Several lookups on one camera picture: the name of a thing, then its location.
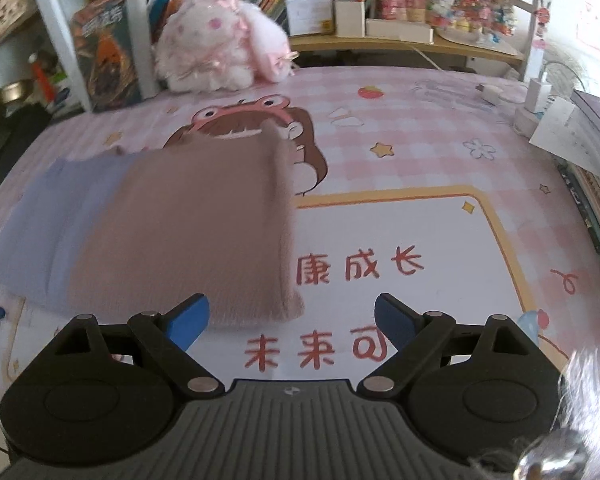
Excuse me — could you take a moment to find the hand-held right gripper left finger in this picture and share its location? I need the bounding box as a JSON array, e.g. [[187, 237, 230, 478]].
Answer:
[[32, 293, 226, 395]]

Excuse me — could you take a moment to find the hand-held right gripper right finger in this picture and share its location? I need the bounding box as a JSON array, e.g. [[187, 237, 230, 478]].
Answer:
[[361, 293, 549, 395]]

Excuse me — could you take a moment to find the lilac fleece cloth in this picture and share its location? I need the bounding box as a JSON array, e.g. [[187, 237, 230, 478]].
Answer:
[[0, 152, 148, 312]]

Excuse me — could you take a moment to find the tan knit garment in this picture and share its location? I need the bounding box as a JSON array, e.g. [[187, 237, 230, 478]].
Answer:
[[65, 121, 307, 334]]

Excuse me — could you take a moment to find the metal bowl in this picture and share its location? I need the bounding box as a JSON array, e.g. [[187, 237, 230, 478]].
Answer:
[[0, 79, 37, 107]]

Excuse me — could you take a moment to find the clear sparkling ornament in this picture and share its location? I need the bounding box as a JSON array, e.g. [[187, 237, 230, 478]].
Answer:
[[510, 329, 600, 480]]

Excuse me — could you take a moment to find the white power strip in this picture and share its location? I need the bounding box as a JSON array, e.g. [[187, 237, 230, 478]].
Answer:
[[511, 106, 547, 137]]

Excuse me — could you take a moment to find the dark cover novel book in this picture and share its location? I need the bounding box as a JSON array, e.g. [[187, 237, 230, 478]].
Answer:
[[69, 0, 148, 114]]

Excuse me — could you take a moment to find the white usb plug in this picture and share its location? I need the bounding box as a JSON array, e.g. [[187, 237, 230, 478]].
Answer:
[[476, 82, 507, 107]]

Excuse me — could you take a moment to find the stack of notebooks and papers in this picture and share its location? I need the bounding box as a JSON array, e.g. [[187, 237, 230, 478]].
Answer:
[[529, 86, 600, 283]]

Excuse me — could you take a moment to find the wooden shelf board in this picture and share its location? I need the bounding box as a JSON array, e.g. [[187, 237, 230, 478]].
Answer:
[[286, 34, 527, 69]]

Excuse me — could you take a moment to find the white pink plush toy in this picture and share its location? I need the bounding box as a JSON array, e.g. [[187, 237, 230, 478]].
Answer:
[[154, 0, 295, 94]]

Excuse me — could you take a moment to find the flat white box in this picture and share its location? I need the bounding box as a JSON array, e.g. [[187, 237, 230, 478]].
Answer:
[[364, 18, 437, 44]]

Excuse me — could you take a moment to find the white open box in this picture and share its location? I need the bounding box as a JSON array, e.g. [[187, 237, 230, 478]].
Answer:
[[334, 0, 369, 39]]

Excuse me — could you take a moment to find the white card box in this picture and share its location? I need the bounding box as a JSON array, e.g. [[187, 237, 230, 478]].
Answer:
[[284, 0, 337, 38]]

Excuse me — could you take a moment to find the row of small colourful figurines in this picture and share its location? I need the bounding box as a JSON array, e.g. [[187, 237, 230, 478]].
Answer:
[[424, 0, 520, 44]]

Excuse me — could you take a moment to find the white metal shelf frame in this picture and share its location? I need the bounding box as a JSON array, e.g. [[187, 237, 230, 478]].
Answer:
[[22, 0, 556, 113]]

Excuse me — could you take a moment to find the white wall charger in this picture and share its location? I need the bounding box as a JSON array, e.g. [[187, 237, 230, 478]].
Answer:
[[524, 76, 554, 114]]

